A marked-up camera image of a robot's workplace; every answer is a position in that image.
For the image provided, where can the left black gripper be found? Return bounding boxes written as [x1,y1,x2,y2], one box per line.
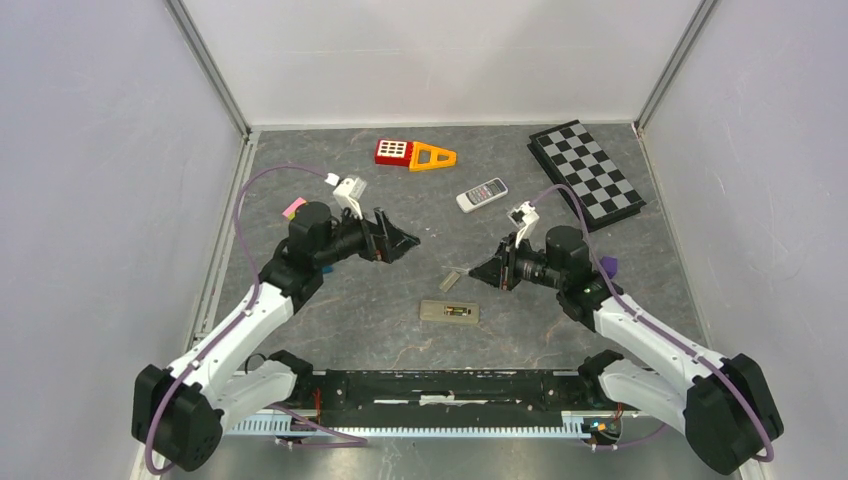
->
[314,202,419,269]

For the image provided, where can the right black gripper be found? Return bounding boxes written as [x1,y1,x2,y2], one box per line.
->
[469,232,565,291]

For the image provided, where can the beige battery cover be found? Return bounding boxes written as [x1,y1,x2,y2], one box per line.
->
[439,270,462,293]

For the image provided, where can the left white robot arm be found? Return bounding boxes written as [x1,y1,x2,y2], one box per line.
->
[131,202,420,475]

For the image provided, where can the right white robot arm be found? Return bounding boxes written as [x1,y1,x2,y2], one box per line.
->
[469,226,785,475]

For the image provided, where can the battery in remote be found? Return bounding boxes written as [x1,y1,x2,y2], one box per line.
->
[444,306,471,316]

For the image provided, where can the white remote control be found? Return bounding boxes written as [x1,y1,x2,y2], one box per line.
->
[456,178,509,213]

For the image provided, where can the red white window block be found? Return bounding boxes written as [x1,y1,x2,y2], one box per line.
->
[374,138,414,168]

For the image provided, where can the orange triangular toy block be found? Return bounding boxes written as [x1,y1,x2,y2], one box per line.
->
[408,142,457,172]

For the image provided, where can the pink yellow green blocks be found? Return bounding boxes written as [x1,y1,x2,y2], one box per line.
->
[282,197,308,220]

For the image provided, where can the purple cube block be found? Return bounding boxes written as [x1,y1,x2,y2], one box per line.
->
[600,256,618,279]

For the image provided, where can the black grey chessboard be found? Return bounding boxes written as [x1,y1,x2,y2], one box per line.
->
[527,120,646,232]

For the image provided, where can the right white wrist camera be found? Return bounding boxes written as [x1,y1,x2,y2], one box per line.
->
[508,201,539,248]

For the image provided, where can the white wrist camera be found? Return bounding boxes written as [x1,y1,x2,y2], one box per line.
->
[508,201,539,248]
[325,173,367,220]

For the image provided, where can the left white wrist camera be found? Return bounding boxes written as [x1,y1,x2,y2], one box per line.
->
[325,173,367,220]

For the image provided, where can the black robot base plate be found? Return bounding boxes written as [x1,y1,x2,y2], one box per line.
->
[283,369,623,429]

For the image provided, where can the white slotted cable duct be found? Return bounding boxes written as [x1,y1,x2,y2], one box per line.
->
[226,410,590,440]

